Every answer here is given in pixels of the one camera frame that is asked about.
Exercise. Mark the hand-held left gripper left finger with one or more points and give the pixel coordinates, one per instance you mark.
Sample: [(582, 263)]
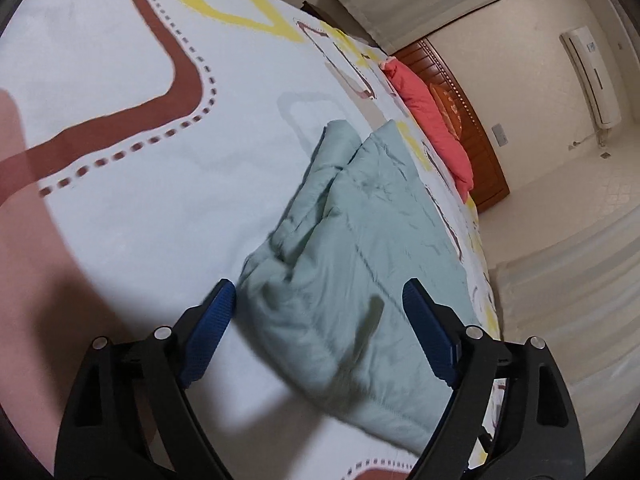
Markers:
[(210, 330)]

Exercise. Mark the white wall socket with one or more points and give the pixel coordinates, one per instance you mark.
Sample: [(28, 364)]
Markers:
[(500, 135)]

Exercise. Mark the dark wooden nightstand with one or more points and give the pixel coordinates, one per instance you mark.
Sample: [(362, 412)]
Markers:
[(312, 10)]

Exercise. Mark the white patterned bed sheet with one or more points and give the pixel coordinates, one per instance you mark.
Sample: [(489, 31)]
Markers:
[(125, 135)]

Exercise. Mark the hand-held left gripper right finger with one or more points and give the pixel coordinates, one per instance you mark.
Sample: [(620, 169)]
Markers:
[(430, 330)]

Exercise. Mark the white curtain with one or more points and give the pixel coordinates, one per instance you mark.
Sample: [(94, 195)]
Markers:
[(400, 0), (565, 310)]

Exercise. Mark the light green quilted jacket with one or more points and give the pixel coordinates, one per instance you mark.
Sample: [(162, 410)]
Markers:
[(360, 260)]

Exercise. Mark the red pillow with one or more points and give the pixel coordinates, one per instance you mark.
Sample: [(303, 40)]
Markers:
[(430, 110)]

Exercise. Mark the orange embroidered cushion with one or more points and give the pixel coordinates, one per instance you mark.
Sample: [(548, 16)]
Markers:
[(447, 110)]

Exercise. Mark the wooden bed headboard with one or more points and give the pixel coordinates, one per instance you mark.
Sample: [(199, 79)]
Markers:
[(485, 160)]

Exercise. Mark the white wall air conditioner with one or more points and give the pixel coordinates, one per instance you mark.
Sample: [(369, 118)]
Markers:
[(592, 75)]

